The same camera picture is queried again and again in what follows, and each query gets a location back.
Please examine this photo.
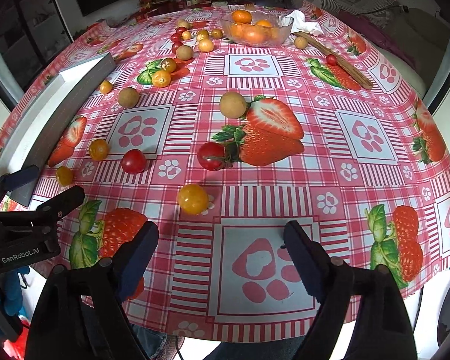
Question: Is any small red tomato by stick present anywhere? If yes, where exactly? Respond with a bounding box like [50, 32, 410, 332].
[326, 54, 337, 66]

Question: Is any red cherry tomato with stem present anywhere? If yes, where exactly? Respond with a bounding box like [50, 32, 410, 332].
[196, 142, 226, 172]

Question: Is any mandarin orange in bowl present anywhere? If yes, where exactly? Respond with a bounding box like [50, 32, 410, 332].
[241, 24, 268, 47]

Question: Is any dark greenish tomato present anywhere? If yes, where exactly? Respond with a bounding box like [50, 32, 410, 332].
[160, 58, 177, 74]

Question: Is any mandarin orange top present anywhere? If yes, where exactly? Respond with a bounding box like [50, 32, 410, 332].
[231, 10, 253, 24]

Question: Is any white crumpled tissue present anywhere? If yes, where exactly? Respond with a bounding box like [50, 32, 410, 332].
[279, 10, 324, 36]

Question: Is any orange yellow cherry tomato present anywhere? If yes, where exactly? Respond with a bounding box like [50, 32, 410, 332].
[88, 139, 109, 161]

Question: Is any small yellow cherry tomato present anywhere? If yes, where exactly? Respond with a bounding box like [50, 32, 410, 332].
[177, 184, 209, 215]

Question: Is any white shallow tray box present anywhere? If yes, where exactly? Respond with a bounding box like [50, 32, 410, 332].
[0, 52, 118, 207]

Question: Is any longan beside bowl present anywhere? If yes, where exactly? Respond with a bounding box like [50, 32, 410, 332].
[294, 36, 308, 50]

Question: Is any strawberry pattern pink tablecloth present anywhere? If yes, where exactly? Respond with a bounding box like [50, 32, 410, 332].
[0, 2, 450, 342]

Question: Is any wooden stick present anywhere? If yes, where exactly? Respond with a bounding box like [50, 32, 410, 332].
[292, 30, 375, 91]

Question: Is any clear glass fruit bowl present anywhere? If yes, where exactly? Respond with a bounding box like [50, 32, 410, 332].
[220, 10, 294, 48]

